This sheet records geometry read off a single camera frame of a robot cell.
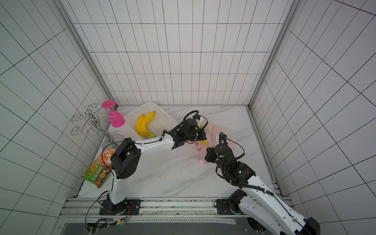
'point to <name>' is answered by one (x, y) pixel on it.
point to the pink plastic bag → (211, 131)
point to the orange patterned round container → (105, 157)
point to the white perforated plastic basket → (161, 121)
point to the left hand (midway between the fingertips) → (208, 136)
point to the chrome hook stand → (97, 122)
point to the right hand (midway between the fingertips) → (205, 146)
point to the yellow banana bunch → (141, 125)
